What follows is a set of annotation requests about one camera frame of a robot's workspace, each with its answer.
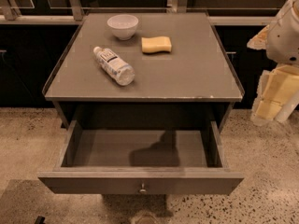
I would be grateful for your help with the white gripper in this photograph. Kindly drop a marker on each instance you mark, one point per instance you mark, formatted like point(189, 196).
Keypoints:
point(284, 37)

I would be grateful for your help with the clear plastic water bottle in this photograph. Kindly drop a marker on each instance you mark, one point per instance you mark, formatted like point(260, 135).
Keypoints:
point(122, 72)

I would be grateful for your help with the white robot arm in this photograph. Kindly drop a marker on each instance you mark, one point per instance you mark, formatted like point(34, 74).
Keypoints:
point(278, 90)

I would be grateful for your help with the grey cabinet with top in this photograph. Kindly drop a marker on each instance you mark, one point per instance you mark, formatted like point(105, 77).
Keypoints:
point(195, 70)

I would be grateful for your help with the metal drawer knob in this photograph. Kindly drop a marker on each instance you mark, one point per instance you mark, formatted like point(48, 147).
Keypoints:
point(142, 189)

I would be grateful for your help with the open grey top drawer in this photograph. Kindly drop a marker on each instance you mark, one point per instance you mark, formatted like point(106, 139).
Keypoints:
point(99, 161)

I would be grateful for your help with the yellow sponge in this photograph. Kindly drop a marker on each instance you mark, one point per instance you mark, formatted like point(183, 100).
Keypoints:
point(156, 44)

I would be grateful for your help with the white ceramic bowl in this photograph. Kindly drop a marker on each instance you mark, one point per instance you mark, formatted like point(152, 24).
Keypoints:
point(123, 26)

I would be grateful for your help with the metal window railing frame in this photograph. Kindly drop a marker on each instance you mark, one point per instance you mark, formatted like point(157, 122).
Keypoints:
point(221, 12)

